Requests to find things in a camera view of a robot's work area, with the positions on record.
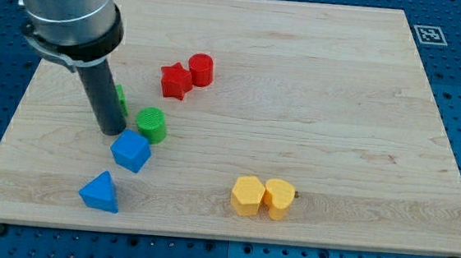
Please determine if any blue triangle block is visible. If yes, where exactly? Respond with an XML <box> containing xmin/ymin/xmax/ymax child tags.
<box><xmin>78</xmin><ymin>171</ymin><xmax>118</xmax><ymax>213</ymax></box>

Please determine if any wooden board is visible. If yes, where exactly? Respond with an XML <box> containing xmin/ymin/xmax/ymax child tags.
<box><xmin>0</xmin><ymin>0</ymin><xmax>461</xmax><ymax>256</ymax></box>

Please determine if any yellow heart block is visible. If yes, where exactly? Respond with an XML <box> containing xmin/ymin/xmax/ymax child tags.
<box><xmin>263</xmin><ymin>178</ymin><xmax>296</xmax><ymax>220</ymax></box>

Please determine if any green cylinder block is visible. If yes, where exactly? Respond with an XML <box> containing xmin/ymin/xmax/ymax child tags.
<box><xmin>136</xmin><ymin>107</ymin><xmax>168</xmax><ymax>145</ymax></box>

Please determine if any white fiducial marker tag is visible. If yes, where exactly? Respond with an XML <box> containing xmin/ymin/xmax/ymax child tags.
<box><xmin>414</xmin><ymin>25</ymin><xmax>447</xmax><ymax>46</ymax></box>

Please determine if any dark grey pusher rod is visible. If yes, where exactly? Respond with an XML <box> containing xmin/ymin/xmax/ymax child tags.
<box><xmin>77</xmin><ymin>58</ymin><xmax>127</xmax><ymax>136</ymax></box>

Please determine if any green star block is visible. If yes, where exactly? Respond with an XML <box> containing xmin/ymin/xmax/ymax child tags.
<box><xmin>115</xmin><ymin>84</ymin><xmax>129</xmax><ymax>117</ymax></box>

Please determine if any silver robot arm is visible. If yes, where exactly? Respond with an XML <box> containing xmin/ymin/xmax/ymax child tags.
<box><xmin>21</xmin><ymin>0</ymin><xmax>124</xmax><ymax>71</ymax></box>

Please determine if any red star block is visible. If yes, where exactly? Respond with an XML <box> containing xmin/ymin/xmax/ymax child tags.
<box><xmin>161</xmin><ymin>62</ymin><xmax>193</xmax><ymax>100</ymax></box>

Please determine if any red cylinder block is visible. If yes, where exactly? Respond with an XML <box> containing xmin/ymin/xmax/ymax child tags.
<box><xmin>188</xmin><ymin>53</ymin><xmax>214</xmax><ymax>87</ymax></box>

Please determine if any yellow hexagon block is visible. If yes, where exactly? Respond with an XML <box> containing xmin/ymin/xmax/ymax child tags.
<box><xmin>230</xmin><ymin>176</ymin><xmax>265</xmax><ymax>217</ymax></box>

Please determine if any blue cube block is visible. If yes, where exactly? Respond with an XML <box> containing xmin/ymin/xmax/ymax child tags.
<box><xmin>110</xmin><ymin>129</ymin><xmax>151</xmax><ymax>173</ymax></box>

